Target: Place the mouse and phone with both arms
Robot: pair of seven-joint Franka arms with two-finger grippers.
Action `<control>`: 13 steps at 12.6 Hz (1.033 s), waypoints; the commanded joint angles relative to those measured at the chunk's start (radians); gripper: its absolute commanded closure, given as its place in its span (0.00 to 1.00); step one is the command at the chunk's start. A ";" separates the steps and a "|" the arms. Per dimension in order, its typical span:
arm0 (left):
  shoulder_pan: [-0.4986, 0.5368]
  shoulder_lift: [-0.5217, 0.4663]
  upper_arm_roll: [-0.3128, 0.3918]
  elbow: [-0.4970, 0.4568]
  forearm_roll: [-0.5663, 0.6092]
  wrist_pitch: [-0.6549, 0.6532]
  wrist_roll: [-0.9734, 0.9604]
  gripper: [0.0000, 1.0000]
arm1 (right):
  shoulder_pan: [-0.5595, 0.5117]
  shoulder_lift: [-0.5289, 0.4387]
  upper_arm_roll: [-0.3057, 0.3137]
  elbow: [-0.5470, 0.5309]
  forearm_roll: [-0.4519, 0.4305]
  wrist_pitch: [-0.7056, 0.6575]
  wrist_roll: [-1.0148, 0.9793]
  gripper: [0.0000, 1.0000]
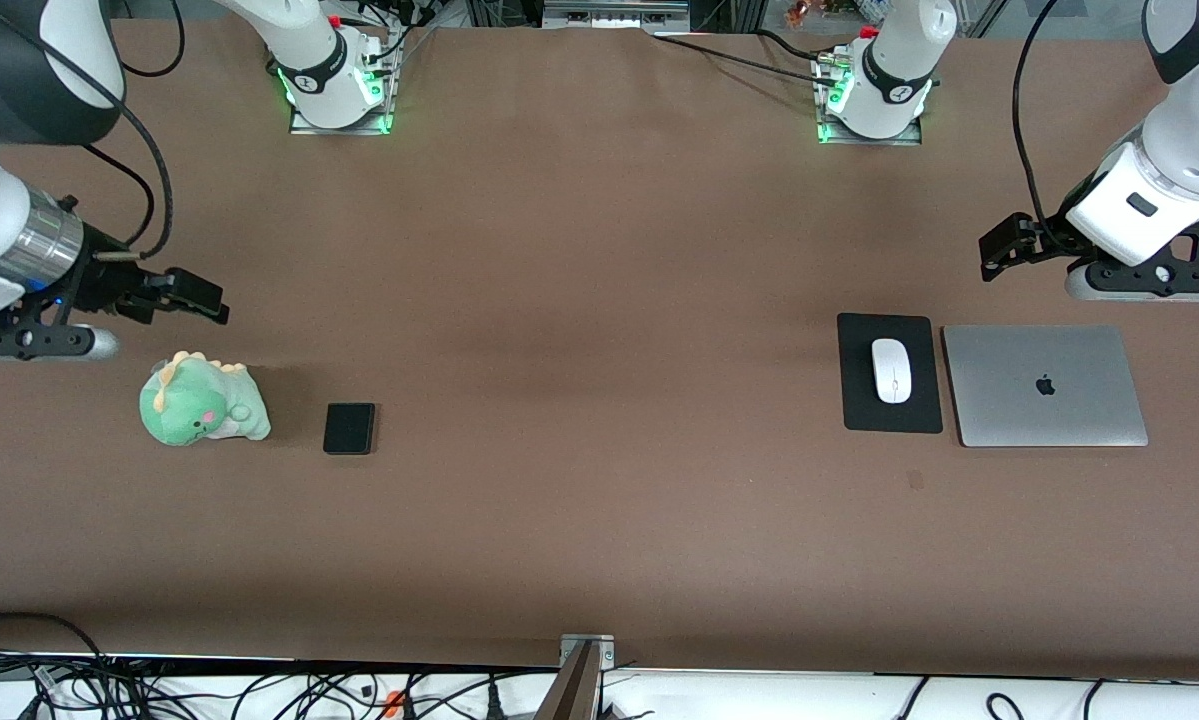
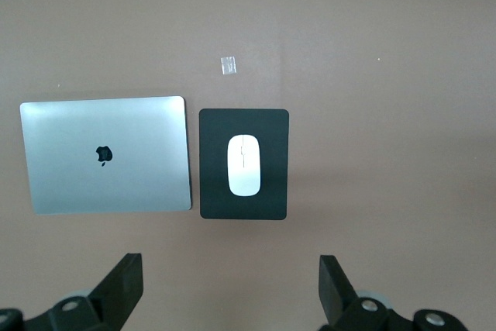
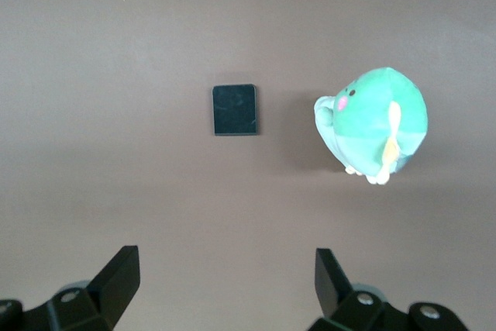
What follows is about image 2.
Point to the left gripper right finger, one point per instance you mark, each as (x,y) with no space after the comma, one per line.
(337,292)

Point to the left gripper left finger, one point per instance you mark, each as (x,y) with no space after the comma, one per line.
(116,288)

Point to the white computer mouse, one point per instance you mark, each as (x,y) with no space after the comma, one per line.
(243,166)

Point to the black mouse pad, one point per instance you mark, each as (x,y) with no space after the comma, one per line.
(213,199)

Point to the silver closed laptop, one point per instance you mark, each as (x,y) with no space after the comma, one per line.
(104,154)

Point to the small clear tape piece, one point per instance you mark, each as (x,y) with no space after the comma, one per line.
(228,65)

